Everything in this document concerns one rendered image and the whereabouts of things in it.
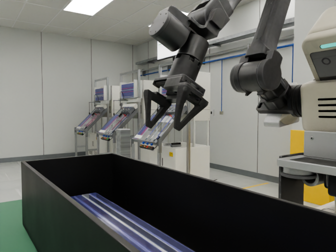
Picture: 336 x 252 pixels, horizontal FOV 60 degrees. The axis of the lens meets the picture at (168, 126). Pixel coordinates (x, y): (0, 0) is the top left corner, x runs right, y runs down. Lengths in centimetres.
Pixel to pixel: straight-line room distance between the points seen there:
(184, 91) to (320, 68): 35
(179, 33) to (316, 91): 36
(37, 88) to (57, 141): 133
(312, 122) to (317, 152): 8
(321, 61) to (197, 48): 28
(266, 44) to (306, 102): 17
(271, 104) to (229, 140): 476
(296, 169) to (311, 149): 8
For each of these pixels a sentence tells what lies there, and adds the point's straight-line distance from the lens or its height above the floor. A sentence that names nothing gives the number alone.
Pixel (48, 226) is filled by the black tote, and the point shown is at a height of 101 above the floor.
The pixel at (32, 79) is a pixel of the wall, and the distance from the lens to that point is 751.
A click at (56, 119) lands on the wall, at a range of 759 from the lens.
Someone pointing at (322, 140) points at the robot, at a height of 108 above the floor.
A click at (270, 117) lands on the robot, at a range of 85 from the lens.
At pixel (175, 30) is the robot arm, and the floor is 130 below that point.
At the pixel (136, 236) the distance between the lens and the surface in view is 38.
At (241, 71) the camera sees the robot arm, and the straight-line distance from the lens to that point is 76.
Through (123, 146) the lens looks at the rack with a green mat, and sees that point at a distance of 77.
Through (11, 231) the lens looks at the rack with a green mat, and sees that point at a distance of 57.
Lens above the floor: 115
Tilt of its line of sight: 3 degrees down
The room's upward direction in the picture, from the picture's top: straight up
